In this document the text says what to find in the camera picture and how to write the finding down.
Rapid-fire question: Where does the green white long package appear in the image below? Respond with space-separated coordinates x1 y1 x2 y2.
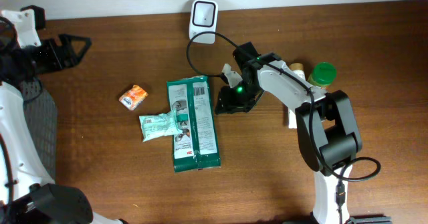
167 76 221 173

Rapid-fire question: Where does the white cosmetic tube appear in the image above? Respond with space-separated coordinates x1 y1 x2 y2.
288 63 306 129

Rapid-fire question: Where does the green lid glass jar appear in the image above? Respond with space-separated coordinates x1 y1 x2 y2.
308 62 337 89

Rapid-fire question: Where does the mint green wipes packet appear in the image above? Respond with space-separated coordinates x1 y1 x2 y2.
138 110 182 142

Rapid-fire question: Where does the orange tissue packet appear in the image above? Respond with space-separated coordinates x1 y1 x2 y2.
118 85 148 111

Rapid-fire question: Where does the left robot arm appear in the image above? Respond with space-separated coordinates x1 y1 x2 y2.
1 5 112 223

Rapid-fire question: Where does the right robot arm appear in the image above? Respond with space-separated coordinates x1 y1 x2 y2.
215 42 362 223

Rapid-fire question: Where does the grey plastic mesh basket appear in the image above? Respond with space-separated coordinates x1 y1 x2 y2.
20 80 58 180

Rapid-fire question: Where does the black right camera cable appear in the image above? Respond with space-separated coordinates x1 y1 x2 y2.
185 31 382 224

